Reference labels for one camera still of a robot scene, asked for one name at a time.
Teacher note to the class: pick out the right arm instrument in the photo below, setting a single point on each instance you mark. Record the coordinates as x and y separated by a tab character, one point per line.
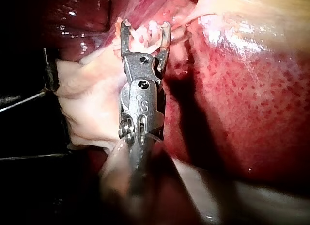
143	96

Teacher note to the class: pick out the right arm instrument jaw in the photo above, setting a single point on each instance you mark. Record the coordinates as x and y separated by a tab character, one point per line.
165	53
124	40

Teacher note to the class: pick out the white clip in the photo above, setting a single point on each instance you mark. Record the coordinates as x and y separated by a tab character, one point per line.
143	44

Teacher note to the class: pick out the thin tube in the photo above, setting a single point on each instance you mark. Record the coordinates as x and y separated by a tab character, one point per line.
191	18

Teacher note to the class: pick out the pale fatty tissue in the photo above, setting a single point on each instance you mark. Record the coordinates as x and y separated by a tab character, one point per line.
92	94
150	4

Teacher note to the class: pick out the dark red liver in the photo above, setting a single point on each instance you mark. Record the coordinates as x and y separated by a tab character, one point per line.
242	108

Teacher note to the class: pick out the gallbladder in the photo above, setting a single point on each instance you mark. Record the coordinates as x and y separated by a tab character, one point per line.
266	9

